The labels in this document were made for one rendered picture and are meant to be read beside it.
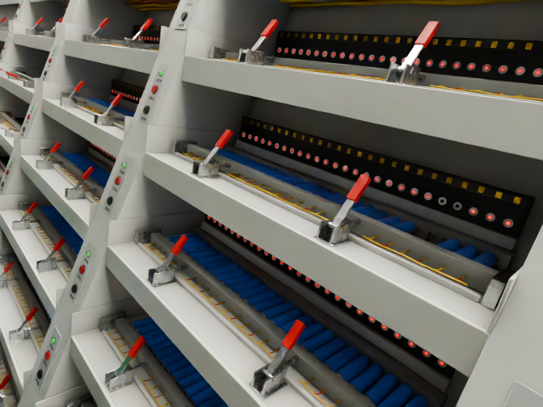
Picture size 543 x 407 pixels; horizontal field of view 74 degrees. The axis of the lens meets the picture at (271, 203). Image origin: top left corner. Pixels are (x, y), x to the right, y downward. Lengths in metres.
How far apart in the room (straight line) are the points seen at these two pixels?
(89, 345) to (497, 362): 0.68
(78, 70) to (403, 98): 1.15
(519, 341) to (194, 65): 0.61
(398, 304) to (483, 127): 0.18
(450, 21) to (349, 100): 0.29
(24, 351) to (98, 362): 0.37
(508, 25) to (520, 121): 0.31
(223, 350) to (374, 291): 0.23
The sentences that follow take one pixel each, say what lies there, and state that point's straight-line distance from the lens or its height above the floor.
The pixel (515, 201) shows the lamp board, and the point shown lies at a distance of 0.53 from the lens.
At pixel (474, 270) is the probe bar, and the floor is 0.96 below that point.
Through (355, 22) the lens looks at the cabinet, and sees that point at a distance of 0.79.
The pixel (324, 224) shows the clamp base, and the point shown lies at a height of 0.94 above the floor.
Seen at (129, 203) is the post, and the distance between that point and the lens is 0.75.
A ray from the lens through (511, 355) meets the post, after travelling 0.36.
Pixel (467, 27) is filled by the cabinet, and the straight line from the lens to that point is 0.69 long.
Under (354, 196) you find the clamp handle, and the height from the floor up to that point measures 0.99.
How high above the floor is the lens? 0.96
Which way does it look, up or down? 3 degrees down
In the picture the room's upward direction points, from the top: 23 degrees clockwise
